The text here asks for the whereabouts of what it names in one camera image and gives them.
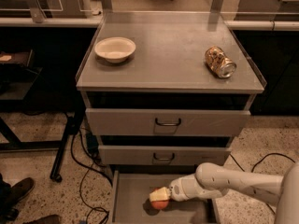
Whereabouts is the white horizontal rail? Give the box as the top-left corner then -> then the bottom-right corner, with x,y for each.
0,16 -> 102,28

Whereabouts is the orange soda can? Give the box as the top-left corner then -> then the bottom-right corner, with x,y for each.
205,46 -> 236,78

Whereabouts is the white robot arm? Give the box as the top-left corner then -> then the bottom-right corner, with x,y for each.
149,162 -> 299,224

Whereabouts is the black floor cable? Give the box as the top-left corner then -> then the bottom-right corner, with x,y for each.
229,152 -> 297,217
69,128 -> 113,224

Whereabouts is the middle grey drawer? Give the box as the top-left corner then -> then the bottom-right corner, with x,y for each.
99,146 -> 231,166

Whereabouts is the dark shoe lower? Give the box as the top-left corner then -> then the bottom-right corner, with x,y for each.
23,215 -> 61,224

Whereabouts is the red apple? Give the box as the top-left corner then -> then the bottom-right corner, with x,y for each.
150,201 -> 169,210

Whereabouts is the top grey drawer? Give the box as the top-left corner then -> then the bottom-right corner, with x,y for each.
86,108 -> 250,137

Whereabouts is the white paper bowl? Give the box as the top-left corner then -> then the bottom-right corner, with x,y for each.
94,37 -> 136,63

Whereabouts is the bottom grey open drawer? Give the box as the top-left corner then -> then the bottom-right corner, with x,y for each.
107,171 -> 220,224

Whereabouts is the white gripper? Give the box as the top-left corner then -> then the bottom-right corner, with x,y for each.
149,175 -> 198,202

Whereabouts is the black floor cable right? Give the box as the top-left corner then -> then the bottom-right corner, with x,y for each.
229,152 -> 297,217

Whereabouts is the black floor cable left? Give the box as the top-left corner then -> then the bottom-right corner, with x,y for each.
69,128 -> 113,224

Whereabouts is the black table frame left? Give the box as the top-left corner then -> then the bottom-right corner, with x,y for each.
0,112 -> 84,183

